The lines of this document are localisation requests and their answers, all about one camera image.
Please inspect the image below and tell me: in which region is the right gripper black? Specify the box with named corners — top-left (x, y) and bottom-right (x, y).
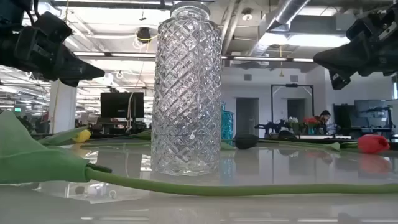
top-left (313, 4), bottom-right (398, 91)

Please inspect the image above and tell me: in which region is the hanging beige rope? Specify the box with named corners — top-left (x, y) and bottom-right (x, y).
top-left (126, 91), bottom-right (135, 133)

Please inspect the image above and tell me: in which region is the silver ceiling duct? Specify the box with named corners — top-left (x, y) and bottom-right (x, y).
top-left (248, 0), bottom-right (312, 57)

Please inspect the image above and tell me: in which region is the long ceiling light strip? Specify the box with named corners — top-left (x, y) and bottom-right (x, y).
top-left (73, 51), bottom-right (157, 59)
top-left (221, 55), bottom-right (315, 63)

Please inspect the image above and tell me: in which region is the white pillar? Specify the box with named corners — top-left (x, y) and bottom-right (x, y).
top-left (48, 79), bottom-right (78, 134)

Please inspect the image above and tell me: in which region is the grey door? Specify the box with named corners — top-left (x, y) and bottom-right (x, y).
top-left (235, 97), bottom-right (260, 138)
top-left (286, 98), bottom-right (307, 124)

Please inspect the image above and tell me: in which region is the black metal rig frame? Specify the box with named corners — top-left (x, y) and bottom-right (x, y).
top-left (270, 83), bottom-right (315, 125)

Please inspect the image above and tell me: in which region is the white flower bouquet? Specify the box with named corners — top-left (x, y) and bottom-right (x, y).
top-left (287, 116), bottom-right (300, 135)

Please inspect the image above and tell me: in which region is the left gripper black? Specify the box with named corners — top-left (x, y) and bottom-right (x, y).
top-left (0, 11), bottom-right (106, 88)

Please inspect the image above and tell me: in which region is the black ceiling dome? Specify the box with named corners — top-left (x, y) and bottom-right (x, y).
top-left (136, 27), bottom-right (152, 44)

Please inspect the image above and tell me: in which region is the black computer monitor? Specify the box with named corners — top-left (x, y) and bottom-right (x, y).
top-left (100, 91), bottom-right (145, 119)

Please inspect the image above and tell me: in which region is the yellow artificial tulip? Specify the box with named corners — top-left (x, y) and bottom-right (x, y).
top-left (37, 125), bottom-right (92, 146)

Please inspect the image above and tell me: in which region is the red artificial tulip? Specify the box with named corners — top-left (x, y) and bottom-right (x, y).
top-left (257, 134), bottom-right (398, 155)
top-left (0, 110), bottom-right (398, 197)

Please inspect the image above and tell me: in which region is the red flower bouquet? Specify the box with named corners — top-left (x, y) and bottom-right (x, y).
top-left (303, 116), bottom-right (320, 136)

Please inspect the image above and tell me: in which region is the blue glass vase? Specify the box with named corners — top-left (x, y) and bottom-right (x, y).
top-left (221, 101), bottom-right (234, 146)

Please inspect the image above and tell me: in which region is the person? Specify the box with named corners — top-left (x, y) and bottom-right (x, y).
top-left (316, 110), bottom-right (333, 135)

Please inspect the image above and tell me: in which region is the clear cut-glass vase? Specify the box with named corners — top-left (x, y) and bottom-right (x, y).
top-left (150, 1), bottom-right (223, 177)

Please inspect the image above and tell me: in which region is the wide dark monitor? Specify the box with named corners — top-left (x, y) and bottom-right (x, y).
top-left (353, 98), bottom-right (393, 128)

